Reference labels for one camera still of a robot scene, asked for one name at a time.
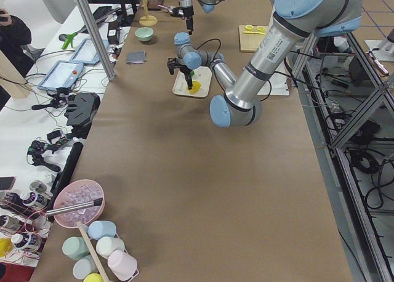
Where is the pink cup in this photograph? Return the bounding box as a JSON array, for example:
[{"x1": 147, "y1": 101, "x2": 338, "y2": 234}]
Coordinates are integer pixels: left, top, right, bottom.
[{"x1": 107, "y1": 250, "x2": 139, "y2": 281}]

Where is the green handled tool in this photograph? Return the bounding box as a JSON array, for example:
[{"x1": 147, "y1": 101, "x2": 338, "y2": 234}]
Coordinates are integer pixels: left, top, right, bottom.
[{"x1": 58, "y1": 30, "x2": 87, "y2": 50}]

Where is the mint green cup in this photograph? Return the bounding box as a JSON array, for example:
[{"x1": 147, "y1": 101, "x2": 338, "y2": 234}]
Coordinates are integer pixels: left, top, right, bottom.
[{"x1": 62, "y1": 236, "x2": 90, "y2": 261}]

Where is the black plastic stand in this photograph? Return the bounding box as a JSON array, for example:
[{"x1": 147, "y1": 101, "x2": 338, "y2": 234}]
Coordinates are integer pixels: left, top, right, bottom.
[{"x1": 64, "y1": 92, "x2": 100, "y2": 140}]

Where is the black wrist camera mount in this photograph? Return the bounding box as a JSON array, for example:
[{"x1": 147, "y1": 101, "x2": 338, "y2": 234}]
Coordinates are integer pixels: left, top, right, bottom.
[{"x1": 167, "y1": 57, "x2": 183, "y2": 75}]

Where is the blue teach pendant upper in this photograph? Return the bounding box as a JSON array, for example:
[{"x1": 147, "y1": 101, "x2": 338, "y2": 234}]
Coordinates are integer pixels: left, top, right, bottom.
[{"x1": 38, "y1": 61, "x2": 84, "y2": 91}]

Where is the white cup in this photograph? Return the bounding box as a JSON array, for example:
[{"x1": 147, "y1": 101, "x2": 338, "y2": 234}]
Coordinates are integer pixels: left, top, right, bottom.
[{"x1": 95, "y1": 236, "x2": 125, "y2": 259}]

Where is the grey blue cup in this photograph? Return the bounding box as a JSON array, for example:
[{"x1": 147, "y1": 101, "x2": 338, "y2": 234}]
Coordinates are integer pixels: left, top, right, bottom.
[{"x1": 73, "y1": 255, "x2": 99, "y2": 280}]

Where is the wooden cutting board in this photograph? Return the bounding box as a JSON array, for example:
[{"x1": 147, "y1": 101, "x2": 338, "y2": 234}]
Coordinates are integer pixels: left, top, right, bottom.
[{"x1": 238, "y1": 25, "x2": 268, "y2": 52}]

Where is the yellow lemon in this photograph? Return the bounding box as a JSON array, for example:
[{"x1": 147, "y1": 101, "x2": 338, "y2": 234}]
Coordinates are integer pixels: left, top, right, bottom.
[{"x1": 187, "y1": 81, "x2": 201, "y2": 94}]

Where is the pink bowl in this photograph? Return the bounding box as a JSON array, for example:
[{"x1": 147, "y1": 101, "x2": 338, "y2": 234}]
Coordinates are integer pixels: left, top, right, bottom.
[{"x1": 53, "y1": 179, "x2": 105, "y2": 228}]

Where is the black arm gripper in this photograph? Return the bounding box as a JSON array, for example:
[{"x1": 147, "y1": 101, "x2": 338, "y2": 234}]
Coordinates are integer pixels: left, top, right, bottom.
[{"x1": 172, "y1": 6, "x2": 194, "y2": 19}]

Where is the wooden mug tree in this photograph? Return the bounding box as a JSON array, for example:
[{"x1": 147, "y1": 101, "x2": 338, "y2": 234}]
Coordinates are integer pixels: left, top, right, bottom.
[{"x1": 139, "y1": 0, "x2": 158, "y2": 26}]

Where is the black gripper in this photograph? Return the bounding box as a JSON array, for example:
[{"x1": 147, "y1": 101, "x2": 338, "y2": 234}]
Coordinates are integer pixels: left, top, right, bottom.
[{"x1": 180, "y1": 65, "x2": 194, "y2": 89}]

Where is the aluminium frame post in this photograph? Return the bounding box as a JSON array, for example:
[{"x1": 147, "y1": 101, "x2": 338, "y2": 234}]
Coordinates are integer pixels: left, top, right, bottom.
[{"x1": 74, "y1": 0, "x2": 115, "y2": 81}]

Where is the black camera cable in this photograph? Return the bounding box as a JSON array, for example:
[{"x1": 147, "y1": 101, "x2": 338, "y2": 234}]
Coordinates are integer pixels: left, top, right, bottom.
[{"x1": 195, "y1": 38, "x2": 223, "y2": 60}]

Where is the yellow cup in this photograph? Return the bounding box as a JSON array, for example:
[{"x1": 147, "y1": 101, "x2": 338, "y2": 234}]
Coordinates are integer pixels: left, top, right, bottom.
[{"x1": 83, "y1": 273, "x2": 103, "y2": 282}]

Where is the mint green bowl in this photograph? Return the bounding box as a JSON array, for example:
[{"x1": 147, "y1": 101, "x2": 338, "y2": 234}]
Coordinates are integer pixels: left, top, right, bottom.
[{"x1": 135, "y1": 27, "x2": 154, "y2": 42}]

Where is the beige plastic tray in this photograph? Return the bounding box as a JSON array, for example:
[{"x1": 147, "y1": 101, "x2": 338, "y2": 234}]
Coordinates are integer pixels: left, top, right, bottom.
[{"x1": 172, "y1": 66, "x2": 212, "y2": 98}]

